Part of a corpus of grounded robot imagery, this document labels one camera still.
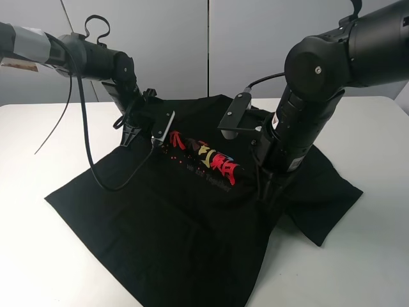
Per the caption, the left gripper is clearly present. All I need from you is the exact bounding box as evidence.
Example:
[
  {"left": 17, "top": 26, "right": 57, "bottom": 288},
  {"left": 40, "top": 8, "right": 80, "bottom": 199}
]
[{"left": 116, "top": 88, "right": 157, "bottom": 147}]

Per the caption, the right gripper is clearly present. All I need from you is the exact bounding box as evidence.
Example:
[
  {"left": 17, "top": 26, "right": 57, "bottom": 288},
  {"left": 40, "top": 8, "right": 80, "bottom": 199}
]
[{"left": 255, "top": 166, "right": 299, "bottom": 227}]

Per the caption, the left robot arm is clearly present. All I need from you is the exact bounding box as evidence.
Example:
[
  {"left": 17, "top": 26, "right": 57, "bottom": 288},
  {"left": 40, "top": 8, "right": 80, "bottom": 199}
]
[{"left": 1, "top": 23, "right": 148, "bottom": 147}]

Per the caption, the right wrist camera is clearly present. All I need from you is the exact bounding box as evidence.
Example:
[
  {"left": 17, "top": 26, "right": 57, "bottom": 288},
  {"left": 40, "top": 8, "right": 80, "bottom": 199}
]
[{"left": 218, "top": 87, "right": 256, "bottom": 140}]

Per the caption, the black printed t-shirt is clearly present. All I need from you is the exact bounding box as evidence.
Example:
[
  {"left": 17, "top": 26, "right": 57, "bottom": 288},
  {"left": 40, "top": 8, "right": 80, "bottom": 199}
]
[{"left": 46, "top": 95, "right": 362, "bottom": 306}]

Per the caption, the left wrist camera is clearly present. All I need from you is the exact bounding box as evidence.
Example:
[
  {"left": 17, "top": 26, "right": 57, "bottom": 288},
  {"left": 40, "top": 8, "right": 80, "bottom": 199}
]
[{"left": 151, "top": 110, "right": 175, "bottom": 143}]

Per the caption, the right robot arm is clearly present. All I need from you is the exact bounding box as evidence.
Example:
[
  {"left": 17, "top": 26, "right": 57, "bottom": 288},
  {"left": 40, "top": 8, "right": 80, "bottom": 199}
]
[{"left": 253, "top": 1, "right": 408, "bottom": 226}]

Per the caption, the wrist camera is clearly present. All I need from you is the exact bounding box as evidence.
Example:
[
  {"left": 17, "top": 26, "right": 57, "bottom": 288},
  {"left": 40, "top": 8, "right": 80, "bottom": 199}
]
[
  {"left": 218, "top": 87, "right": 256, "bottom": 140},
  {"left": 151, "top": 110, "right": 175, "bottom": 143}
]

